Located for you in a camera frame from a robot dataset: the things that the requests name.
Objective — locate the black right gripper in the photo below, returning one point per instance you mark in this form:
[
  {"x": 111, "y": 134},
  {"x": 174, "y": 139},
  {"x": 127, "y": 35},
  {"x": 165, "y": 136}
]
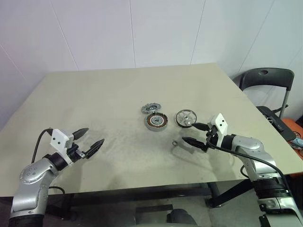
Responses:
[{"x": 210, "y": 141}]

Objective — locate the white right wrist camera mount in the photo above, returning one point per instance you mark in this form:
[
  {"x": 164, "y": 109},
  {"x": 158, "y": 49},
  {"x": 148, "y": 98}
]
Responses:
[{"x": 221, "y": 123}]

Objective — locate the light blue cloth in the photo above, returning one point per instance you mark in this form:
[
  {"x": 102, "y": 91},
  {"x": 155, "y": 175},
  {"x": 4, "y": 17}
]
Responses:
[{"x": 298, "y": 142}]

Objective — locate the black folding chair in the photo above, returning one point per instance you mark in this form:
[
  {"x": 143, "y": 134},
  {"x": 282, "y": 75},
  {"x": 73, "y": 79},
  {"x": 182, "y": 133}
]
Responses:
[{"x": 267, "y": 78}]

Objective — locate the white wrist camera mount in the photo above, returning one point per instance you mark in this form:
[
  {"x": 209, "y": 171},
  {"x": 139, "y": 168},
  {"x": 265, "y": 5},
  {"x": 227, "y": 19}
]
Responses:
[
  {"x": 58, "y": 139},
  {"x": 221, "y": 123}
]

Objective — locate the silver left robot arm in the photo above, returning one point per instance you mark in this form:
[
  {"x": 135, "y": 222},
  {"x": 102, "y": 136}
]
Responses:
[{"x": 30, "y": 175}]

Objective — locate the dark rounded shape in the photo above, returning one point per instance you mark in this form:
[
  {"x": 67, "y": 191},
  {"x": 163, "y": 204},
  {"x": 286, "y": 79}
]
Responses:
[{"x": 180, "y": 217}]

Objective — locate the grey motor stator housing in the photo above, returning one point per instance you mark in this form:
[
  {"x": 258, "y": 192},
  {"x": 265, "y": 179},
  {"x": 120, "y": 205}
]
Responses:
[{"x": 156, "y": 121}]

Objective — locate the orange case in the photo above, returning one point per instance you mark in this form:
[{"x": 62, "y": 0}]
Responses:
[{"x": 293, "y": 123}]

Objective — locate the black flat bar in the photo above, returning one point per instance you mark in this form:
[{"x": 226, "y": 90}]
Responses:
[{"x": 154, "y": 208}]

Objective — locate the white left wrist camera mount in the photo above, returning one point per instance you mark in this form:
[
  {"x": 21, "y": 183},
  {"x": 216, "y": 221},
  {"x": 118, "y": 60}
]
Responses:
[{"x": 58, "y": 139}]

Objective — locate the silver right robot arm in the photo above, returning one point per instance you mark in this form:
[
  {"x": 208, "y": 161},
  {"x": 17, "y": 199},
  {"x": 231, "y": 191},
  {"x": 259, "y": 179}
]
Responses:
[{"x": 251, "y": 144}]

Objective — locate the black table frame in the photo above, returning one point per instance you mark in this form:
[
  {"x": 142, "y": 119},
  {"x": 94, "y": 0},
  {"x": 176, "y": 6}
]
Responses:
[{"x": 142, "y": 189}]

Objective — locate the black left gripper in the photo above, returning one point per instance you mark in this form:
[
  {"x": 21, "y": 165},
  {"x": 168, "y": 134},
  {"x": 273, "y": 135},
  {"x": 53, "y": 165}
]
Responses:
[{"x": 75, "y": 153}]

